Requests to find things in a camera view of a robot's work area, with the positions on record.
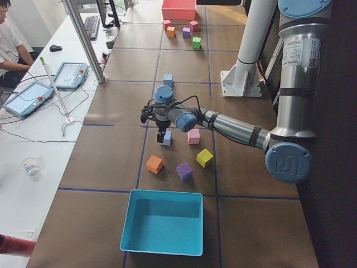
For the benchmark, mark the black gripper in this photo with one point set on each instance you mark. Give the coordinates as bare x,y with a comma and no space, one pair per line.
162,126

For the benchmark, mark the light blue foam block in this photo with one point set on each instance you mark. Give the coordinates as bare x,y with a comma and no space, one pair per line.
167,138
168,79

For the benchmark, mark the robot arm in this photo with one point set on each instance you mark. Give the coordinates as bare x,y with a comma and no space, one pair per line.
302,26

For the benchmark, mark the orange foam block left side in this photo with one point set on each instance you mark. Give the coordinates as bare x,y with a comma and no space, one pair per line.
154,164

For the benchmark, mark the orange foam block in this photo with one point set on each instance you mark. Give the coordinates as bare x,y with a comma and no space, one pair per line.
154,164
171,32

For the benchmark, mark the pink foam block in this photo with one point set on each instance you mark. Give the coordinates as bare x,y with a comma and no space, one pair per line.
193,136

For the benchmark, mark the purple foam block left side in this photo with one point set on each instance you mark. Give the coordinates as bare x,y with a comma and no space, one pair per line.
184,171

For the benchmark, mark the purple foam block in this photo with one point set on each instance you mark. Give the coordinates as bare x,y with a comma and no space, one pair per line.
186,32
184,171

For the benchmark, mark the yellow foam block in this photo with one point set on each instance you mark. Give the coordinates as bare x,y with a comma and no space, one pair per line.
204,157

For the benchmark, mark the teal plastic bin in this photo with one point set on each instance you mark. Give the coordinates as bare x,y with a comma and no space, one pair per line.
164,222

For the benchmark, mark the green tipped white stick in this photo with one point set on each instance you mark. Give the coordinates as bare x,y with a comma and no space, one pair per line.
69,119

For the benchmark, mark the green foam block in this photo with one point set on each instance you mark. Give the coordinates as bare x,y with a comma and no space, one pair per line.
196,43

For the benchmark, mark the orange foam block right side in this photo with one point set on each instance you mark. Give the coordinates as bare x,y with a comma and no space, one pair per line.
171,32

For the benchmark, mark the purple foam block right side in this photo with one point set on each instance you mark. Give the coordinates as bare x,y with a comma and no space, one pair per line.
186,32

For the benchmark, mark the teach pendant far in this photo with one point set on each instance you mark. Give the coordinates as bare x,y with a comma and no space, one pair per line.
70,76

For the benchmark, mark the teach pendant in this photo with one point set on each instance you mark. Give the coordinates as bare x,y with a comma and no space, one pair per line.
29,99
70,76

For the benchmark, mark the crimson foam block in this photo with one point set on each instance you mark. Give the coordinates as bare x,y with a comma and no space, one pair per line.
193,25
166,24

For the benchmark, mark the red plastic bin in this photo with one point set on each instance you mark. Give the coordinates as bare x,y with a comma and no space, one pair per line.
179,9

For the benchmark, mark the black keyboard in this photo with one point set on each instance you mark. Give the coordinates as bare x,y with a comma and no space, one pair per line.
91,25

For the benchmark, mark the paper cup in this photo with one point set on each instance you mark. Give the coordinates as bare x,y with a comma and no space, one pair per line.
31,166

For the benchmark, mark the teach pendant near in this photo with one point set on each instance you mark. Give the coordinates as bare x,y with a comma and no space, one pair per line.
29,99

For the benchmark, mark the black computer mouse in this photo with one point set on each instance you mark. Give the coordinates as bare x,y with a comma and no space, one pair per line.
55,48

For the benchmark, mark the black monitor stand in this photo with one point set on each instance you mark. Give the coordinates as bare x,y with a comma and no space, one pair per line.
108,13

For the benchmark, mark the seated person white shirt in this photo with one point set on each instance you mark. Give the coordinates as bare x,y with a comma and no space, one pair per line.
16,60

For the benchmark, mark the red cylinder object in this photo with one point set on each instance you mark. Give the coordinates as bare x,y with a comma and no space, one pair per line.
16,246

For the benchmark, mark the aluminium frame post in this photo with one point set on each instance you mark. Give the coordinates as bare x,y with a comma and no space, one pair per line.
84,39

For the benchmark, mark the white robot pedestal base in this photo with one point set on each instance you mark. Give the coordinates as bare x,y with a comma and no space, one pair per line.
242,80

